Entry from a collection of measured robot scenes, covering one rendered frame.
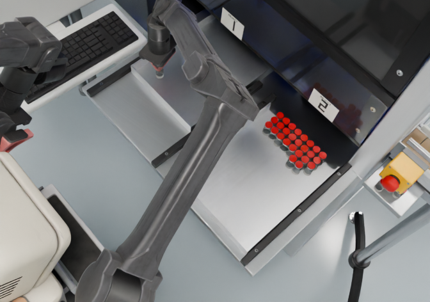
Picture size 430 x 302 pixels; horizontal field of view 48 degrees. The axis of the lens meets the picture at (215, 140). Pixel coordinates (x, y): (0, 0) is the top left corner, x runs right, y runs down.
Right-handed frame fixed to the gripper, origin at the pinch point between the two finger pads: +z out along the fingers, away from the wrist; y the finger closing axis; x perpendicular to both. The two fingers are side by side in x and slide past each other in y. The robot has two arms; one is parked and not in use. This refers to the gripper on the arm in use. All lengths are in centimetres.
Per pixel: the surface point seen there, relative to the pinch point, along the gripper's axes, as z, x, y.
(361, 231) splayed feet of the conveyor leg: 80, -85, 24
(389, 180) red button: -10, -67, -2
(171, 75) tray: 4.5, -2.9, 1.8
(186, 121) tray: 1.0, -15.6, -10.3
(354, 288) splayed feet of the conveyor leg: 80, -91, 1
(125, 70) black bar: 2.9, 8.4, -4.9
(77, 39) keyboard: 10.3, 30.8, -0.3
